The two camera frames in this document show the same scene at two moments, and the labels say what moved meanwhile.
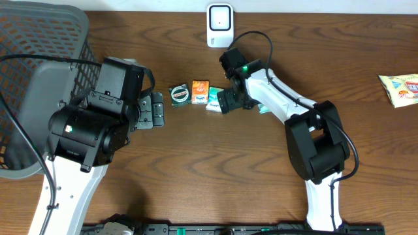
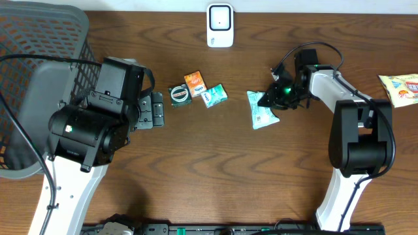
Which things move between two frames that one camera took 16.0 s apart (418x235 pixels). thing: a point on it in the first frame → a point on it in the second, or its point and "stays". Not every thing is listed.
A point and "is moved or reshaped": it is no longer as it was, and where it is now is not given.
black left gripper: [151, 118] stays
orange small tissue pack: [200, 92] → [196, 83]
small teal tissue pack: [213, 104] is moved or reshaped
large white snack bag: [402, 89] stays
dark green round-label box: [180, 95] stays
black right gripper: [226, 104] → [274, 101]
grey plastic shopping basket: [33, 87] stays
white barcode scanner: [220, 25] stays
